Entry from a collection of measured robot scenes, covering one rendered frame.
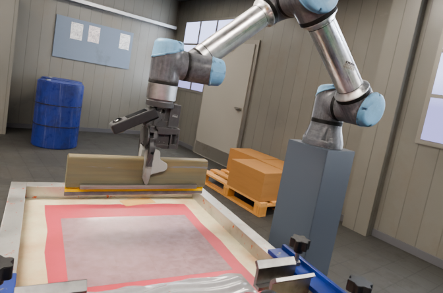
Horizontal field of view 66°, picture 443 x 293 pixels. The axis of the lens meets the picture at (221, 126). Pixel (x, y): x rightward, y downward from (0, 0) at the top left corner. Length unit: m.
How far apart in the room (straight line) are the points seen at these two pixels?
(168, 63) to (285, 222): 0.80
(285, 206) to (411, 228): 2.92
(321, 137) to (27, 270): 0.97
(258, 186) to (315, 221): 2.63
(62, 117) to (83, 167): 4.69
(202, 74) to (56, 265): 0.53
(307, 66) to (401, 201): 2.07
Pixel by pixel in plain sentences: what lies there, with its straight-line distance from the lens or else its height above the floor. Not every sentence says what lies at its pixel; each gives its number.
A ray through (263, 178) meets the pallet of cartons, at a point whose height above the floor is 0.43.
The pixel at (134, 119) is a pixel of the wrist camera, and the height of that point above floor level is 1.24.
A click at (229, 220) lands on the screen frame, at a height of 0.99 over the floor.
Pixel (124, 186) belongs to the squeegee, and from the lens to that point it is 0.88.
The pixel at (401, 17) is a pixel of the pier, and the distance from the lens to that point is 4.26.
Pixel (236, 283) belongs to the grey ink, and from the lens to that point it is 0.77.
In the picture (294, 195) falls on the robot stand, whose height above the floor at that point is 1.00.
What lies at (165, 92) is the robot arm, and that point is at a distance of 0.84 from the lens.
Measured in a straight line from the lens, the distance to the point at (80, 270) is 0.77.
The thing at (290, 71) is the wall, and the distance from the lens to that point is 5.10.
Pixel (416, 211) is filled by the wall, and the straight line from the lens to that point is 4.14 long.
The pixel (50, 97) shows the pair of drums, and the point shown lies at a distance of 5.52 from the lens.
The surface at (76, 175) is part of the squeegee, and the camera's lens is 0.87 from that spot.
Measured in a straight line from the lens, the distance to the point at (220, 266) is 0.83.
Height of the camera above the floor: 1.36
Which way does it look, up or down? 7 degrees down
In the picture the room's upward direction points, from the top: 10 degrees clockwise
